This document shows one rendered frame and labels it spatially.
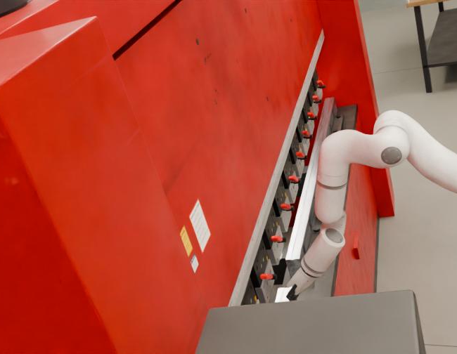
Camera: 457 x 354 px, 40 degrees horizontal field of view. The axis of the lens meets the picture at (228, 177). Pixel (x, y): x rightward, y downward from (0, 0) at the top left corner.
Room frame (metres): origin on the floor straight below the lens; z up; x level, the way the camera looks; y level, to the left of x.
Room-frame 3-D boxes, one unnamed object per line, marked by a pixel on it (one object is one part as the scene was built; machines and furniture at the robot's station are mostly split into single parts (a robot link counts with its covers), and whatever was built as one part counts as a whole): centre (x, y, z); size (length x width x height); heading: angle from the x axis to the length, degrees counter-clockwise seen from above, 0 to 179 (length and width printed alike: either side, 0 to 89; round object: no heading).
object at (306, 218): (2.86, -0.45, 0.92); 1.68 x 0.06 x 0.10; 158
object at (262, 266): (1.67, 0.02, 1.26); 0.15 x 0.09 x 0.17; 158
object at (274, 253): (1.85, -0.05, 1.26); 0.15 x 0.09 x 0.17; 158
